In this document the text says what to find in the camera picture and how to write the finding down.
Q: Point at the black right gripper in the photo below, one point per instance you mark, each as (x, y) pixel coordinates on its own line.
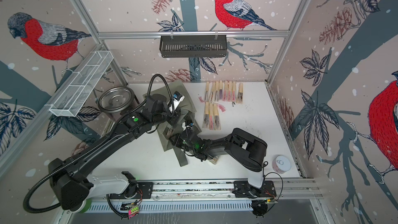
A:
(177, 140)

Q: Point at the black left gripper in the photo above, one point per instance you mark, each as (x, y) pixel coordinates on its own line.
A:
(175, 115)

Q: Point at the olive green tote bag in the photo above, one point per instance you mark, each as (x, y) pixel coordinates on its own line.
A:
(184, 111)

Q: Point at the colourful floral folding fan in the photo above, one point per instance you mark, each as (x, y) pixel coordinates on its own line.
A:
(217, 123)

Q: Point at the grey white folding fan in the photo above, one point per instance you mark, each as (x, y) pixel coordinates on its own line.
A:
(239, 98)

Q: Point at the purple folding fan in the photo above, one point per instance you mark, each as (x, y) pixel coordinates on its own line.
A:
(220, 91)

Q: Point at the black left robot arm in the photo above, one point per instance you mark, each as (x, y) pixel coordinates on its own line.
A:
(69, 178)

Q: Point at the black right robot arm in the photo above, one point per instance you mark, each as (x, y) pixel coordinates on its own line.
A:
(247, 149)

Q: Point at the glass spice jar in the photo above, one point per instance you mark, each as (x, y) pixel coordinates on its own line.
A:
(213, 160)

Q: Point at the black hanging shelf basket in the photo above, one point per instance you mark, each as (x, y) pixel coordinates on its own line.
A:
(190, 46)

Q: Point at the pink circuit board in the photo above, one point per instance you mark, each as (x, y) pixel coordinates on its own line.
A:
(131, 209)

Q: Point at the white round tin can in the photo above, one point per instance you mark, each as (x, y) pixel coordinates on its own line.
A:
(281, 164)

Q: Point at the green tape roll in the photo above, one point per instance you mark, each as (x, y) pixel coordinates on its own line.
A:
(85, 206)

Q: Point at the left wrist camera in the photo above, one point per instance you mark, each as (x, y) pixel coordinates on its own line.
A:
(177, 98)

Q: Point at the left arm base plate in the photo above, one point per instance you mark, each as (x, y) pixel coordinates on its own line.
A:
(142, 190)

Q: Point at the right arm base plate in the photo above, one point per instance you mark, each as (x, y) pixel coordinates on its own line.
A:
(242, 189)

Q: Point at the white wire mesh basket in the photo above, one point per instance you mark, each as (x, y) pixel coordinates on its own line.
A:
(84, 79)

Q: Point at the aluminium mounting rail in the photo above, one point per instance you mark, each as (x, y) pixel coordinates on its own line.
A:
(221, 189)

